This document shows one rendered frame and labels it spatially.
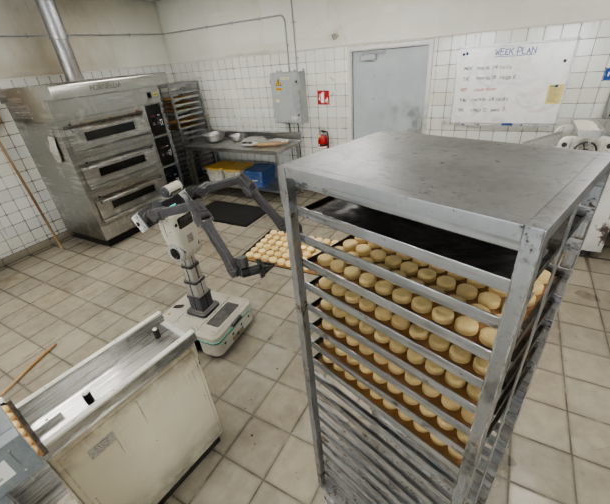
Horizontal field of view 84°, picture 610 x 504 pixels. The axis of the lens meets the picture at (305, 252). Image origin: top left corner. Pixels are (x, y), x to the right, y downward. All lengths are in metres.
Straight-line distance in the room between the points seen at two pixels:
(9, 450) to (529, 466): 2.37
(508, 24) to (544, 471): 4.14
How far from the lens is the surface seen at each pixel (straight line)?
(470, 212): 0.65
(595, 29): 4.92
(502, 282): 0.72
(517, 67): 4.89
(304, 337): 1.26
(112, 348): 2.02
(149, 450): 2.08
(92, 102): 5.18
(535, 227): 0.62
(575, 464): 2.66
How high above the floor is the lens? 2.08
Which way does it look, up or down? 30 degrees down
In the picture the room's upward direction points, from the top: 6 degrees counter-clockwise
